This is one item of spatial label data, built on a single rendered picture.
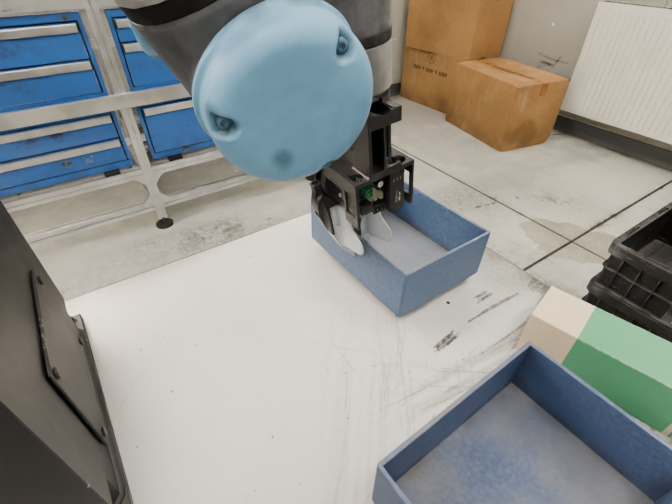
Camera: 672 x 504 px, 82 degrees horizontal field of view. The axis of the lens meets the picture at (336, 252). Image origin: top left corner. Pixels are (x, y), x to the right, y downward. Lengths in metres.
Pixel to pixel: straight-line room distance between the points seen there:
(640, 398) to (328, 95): 0.43
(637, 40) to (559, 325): 2.55
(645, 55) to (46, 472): 2.92
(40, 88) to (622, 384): 1.76
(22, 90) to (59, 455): 1.56
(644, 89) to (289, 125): 2.81
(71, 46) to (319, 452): 1.58
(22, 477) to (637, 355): 0.51
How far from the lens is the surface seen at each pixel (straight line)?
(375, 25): 0.34
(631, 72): 2.94
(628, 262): 0.97
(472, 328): 0.52
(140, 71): 1.79
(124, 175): 1.88
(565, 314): 0.50
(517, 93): 2.64
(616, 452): 0.46
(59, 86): 1.78
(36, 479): 0.33
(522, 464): 0.44
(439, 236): 0.59
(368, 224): 0.48
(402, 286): 0.45
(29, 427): 0.29
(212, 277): 0.59
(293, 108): 0.16
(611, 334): 0.50
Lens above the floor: 1.08
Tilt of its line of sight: 40 degrees down
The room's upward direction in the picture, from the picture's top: straight up
